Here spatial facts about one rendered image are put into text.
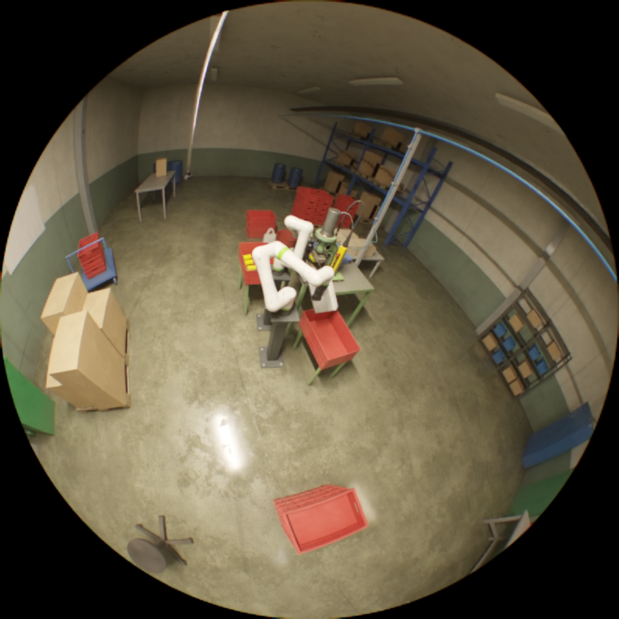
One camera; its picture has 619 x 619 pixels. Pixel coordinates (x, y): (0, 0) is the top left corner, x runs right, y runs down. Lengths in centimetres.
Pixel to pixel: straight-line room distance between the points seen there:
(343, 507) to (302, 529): 39
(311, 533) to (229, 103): 1093
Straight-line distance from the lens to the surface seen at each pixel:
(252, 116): 984
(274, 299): 160
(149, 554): 224
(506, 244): 641
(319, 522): 198
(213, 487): 237
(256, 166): 1009
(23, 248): 433
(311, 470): 242
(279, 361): 261
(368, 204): 777
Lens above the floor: 232
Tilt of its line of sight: 45 degrees down
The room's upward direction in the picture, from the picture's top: 23 degrees clockwise
